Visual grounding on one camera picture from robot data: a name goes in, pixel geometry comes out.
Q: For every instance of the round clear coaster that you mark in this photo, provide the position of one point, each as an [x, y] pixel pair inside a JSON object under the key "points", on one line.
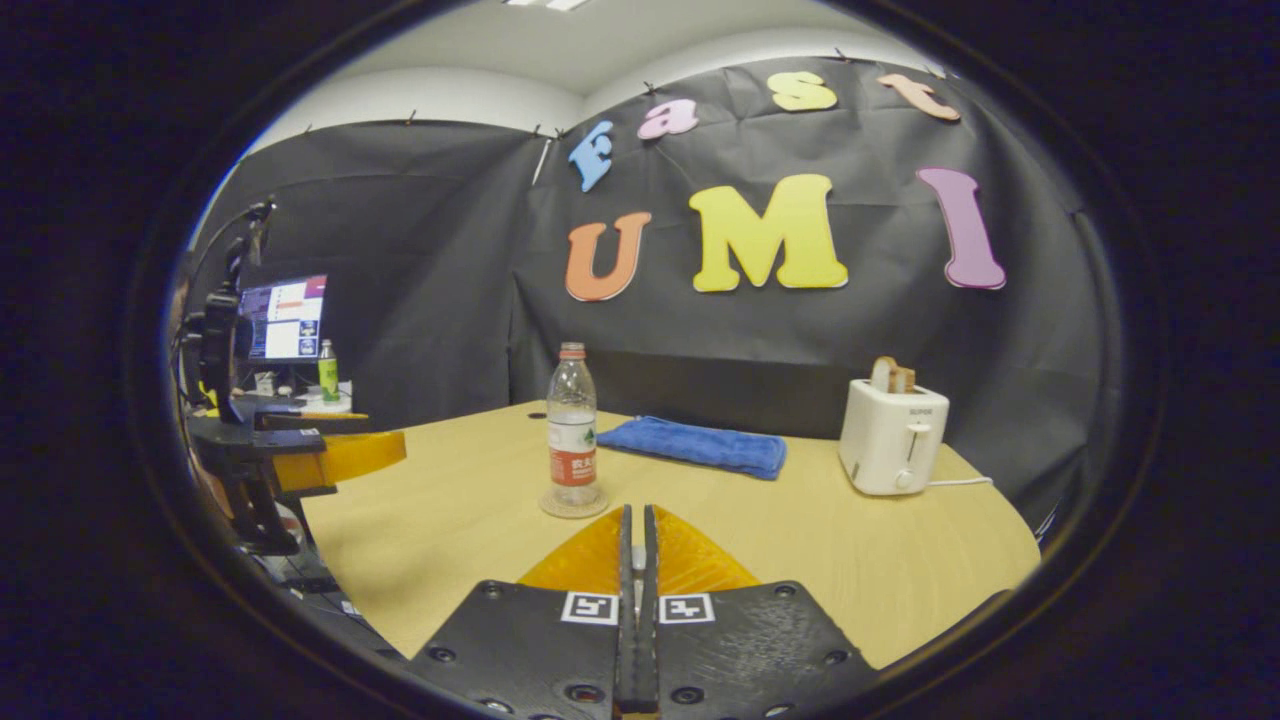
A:
{"points": [[573, 511]]}

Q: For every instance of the blue folded towel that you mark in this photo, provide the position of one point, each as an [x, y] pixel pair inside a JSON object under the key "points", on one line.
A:
{"points": [[700, 447]]}

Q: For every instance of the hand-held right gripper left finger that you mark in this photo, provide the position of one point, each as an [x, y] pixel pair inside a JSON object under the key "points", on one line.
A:
{"points": [[520, 650]]}

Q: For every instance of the cluttered background desk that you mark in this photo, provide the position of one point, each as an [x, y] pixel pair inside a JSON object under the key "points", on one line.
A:
{"points": [[325, 403]]}

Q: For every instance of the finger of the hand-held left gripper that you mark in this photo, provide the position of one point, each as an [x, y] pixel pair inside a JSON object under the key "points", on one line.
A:
{"points": [[350, 455], [300, 420]]}

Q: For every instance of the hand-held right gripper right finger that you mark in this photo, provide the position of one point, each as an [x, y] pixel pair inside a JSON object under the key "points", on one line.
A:
{"points": [[750, 650]]}

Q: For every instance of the clear plastic water bottle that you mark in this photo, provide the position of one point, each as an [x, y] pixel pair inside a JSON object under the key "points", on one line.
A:
{"points": [[572, 440]]}

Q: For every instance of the green drink bottle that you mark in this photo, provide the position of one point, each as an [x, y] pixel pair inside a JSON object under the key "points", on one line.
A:
{"points": [[328, 378]]}

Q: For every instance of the computer monitor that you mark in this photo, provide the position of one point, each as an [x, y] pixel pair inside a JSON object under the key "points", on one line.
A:
{"points": [[285, 320]]}

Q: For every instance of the white toaster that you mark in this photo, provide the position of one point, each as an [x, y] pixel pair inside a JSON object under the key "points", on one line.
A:
{"points": [[890, 440]]}

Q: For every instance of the white teacup lid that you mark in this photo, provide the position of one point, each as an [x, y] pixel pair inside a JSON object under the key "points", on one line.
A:
{"points": [[639, 565]]}

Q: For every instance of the ceiling light panel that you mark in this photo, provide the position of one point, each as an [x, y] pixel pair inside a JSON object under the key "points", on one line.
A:
{"points": [[548, 4]]}

